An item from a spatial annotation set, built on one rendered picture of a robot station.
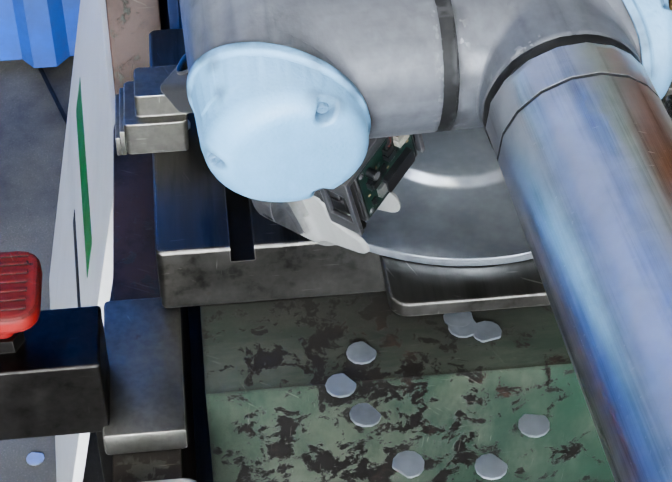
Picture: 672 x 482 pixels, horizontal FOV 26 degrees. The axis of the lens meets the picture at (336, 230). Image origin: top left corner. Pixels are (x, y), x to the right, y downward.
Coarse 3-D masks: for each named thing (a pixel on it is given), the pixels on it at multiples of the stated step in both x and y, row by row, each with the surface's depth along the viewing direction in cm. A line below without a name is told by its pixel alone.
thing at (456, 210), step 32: (480, 128) 106; (416, 160) 104; (448, 160) 104; (480, 160) 104; (416, 192) 102; (448, 192) 102; (480, 192) 102; (384, 224) 99; (416, 224) 99; (448, 224) 99; (480, 224) 99; (512, 224) 99; (416, 256) 96; (448, 256) 97; (480, 256) 97; (512, 256) 96
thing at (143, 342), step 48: (144, 0) 136; (144, 48) 138; (144, 192) 127; (144, 240) 122; (144, 288) 118; (144, 336) 111; (144, 384) 107; (144, 432) 104; (192, 432) 140; (144, 480) 103
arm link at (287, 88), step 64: (192, 0) 66; (256, 0) 64; (320, 0) 64; (384, 0) 64; (192, 64) 65; (256, 64) 62; (320, 64) 62; (384, 64) 64; (256, 128) 61; (320, 128) 62; (384, 128) 66; (256, 192) 65
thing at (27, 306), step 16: (0, 256) 100; (16, 256) 100; (32, 256) 100; (0, 272) 99; (16, 272) 99; (32, 272) 99; (0, 288) 98; (16, 288) 98; (32, 288) 98; (0, 304) 97; (16, 304) 97; (32, 304) 97; (0, 320) 96; (16, 320) 96; (32, 320) 97; (0, 336) 100
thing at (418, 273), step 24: (384, 264) 97; (408, 264) 97; (504, 264) 97; (528, 264) 97; (408, 288) 95; (432, 288) 95; (456, 288) 95; (480, 288) 95; (504, 288) 95; (528, 288) 95; (408, 312) 94; (432, 312) 94; (456, 312) 95
